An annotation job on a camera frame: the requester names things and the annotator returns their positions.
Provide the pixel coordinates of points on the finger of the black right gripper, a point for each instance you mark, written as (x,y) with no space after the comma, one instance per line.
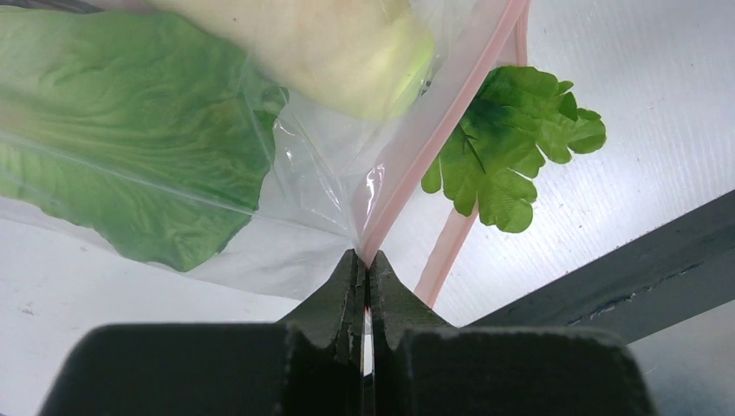
(673,273)

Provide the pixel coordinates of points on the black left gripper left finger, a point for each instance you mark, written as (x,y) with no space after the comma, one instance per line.
(306,363)

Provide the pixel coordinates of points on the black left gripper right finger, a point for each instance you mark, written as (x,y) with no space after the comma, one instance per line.
(425,366)

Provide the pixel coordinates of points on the clear zip top bag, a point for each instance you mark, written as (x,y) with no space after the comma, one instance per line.
(336,182)

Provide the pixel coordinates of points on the green fake lettuce leaf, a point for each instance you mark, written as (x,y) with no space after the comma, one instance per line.
(520,119)

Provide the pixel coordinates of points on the green fake cabbage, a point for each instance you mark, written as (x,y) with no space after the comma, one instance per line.
(142,128)

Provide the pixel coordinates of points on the white fake radish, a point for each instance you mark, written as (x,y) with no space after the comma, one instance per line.
(365,59)

